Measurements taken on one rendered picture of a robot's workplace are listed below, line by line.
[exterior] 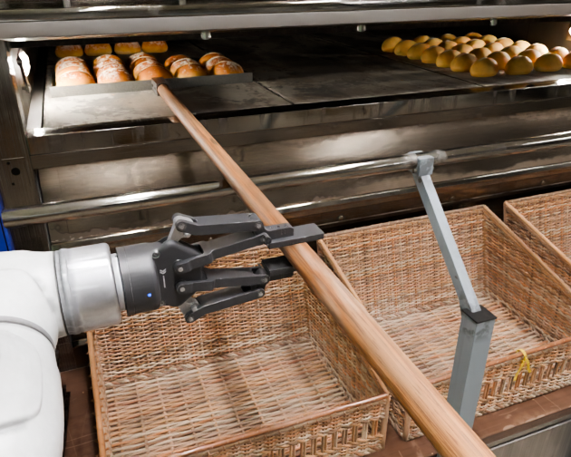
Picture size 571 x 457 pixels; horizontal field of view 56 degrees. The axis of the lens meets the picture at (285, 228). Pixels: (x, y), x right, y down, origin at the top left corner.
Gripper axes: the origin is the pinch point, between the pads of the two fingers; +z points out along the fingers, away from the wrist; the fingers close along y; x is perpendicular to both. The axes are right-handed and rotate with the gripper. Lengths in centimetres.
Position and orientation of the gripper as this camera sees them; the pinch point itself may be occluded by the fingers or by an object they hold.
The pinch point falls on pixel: (293, 248)
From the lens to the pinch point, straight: 64.9
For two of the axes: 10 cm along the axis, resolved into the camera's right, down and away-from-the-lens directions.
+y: 0.0, 8.9, 4.5
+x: 3.6, 4.2, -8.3
